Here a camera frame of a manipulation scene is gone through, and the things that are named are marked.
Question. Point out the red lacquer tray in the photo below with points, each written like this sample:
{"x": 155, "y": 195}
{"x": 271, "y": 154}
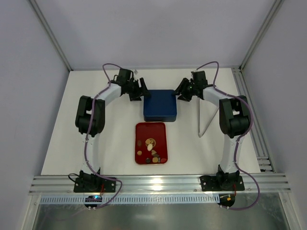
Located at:
{"x": 157, "y": 131}

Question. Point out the left aluminium frame post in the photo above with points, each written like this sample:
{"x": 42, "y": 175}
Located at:
{"x": 42, "y": 20}

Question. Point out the metal tongs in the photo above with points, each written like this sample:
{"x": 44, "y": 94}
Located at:
{"x": 205, "y": 115}

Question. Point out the aluminium frame post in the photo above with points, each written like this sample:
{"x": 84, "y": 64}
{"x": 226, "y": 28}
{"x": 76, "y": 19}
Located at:
{"x": 42, "y": 20}
{"x": 273, "y": 11}

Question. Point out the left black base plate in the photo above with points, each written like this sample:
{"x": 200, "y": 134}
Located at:
{"x": 94, "y": 185}

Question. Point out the gold ring cookie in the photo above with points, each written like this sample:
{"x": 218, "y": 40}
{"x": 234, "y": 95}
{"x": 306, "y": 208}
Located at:
{"x": 150, "y": 141}

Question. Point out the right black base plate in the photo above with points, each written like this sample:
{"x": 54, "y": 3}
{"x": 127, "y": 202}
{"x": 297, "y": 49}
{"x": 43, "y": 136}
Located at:
{"x": 211, "y": 183}

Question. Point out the tan square chocolate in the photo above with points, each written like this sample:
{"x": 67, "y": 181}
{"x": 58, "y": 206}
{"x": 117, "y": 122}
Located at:
{"x": 155, "y": 160}

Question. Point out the white cable duct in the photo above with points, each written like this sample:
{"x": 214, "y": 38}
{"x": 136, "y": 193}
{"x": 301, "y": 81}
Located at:
{"x": 138, "y": 199}

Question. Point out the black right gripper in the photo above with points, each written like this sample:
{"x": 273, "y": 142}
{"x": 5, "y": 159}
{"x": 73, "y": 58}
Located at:
{"x": 186, "y": 88}

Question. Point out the right aluminium frame post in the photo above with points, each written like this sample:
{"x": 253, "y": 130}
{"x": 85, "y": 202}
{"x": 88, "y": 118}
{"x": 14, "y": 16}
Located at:
{"x": 273, "y": 11}

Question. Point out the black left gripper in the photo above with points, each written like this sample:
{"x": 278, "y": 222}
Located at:
{"x": 137, "y": 88}

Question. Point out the white oval chocolate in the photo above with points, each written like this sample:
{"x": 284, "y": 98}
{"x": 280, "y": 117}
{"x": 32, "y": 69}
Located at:
{"x": 150, "y": 147}

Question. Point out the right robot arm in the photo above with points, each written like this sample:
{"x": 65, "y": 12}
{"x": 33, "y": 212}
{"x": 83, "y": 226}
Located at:
{"x": 235, "y": 121}

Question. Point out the aluminium front rail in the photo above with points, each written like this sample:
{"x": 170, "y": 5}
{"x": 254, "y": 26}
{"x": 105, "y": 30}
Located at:
{"x": 268, "y": 182}

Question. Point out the blue chocolate tin box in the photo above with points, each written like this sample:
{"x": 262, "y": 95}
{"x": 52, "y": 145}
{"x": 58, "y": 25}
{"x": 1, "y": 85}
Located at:
{"x": 155, "y": 118}

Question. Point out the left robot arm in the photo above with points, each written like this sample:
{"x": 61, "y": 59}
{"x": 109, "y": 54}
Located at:
{"x": 90, "y": 121}

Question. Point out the blue tin lid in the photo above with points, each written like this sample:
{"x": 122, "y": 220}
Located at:
{"x": 161, "y": 102}

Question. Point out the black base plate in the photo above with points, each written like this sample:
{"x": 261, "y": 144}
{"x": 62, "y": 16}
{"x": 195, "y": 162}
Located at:
{"x": 211, "y": 183}
{"x": 94, "y": 185}

